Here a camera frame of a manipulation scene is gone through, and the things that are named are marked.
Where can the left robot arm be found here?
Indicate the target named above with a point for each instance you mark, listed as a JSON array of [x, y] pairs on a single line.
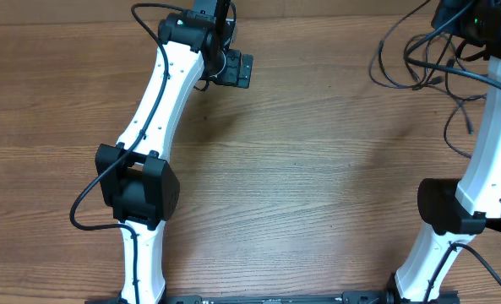
[[134, 175]]

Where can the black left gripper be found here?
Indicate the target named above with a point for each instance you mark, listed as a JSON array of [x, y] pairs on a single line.
[[232, 74]]

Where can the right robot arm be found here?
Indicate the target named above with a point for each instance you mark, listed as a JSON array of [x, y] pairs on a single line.
[[454, 211]]

